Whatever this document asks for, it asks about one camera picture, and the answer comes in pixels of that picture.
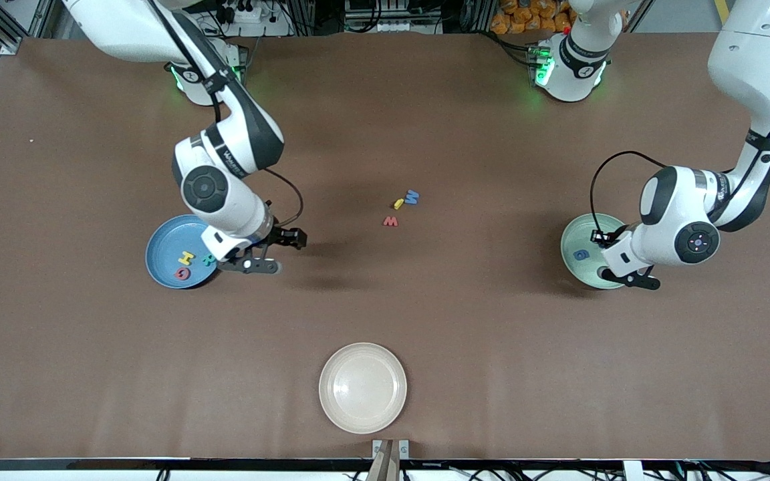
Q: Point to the green plate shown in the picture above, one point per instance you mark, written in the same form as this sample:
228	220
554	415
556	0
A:
575	234

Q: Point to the base connector box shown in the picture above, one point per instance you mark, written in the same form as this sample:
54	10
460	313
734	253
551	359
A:
536	57
238	63

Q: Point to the teal foam letter R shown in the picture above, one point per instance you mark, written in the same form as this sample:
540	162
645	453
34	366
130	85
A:
209	260

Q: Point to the aluminium frame post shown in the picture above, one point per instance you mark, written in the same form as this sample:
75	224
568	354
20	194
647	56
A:
11	43

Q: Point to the small white socket strip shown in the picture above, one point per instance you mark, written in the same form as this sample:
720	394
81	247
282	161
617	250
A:
395	27

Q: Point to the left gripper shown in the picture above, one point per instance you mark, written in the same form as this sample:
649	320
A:
611	235

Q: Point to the red foam letter w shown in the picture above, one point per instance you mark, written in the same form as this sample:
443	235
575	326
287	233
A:
390	222

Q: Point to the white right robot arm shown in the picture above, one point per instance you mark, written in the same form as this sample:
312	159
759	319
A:
124	27

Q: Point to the blue plate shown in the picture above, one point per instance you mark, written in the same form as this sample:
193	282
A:
164	247

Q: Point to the beige plate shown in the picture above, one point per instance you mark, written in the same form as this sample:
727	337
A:
363	387

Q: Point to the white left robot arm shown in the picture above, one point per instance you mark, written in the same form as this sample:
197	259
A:
759	47

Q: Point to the right base connector box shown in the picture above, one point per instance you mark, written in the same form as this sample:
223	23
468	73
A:
238	63

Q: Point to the blue foam letter g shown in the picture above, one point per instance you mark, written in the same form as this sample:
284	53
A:
580	255

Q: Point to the white power strip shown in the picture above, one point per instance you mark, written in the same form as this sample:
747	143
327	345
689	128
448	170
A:
271	27

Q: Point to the left base connector box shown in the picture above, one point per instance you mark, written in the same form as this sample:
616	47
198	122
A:
536	57

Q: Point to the metal bracket with wooden stick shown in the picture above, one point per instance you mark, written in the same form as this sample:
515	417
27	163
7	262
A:
390	461

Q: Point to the yellow foam letter H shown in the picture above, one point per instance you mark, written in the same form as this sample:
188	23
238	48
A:
186	258

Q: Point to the blue foam letter W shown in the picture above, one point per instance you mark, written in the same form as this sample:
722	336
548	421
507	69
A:
412	198

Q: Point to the red foam letter Q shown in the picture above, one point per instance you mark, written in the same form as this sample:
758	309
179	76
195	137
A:
177	273

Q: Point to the bag of orange objects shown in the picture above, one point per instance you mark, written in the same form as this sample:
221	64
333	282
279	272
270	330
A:
519	20

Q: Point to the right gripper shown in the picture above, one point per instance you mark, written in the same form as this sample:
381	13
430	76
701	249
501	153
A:
281	236

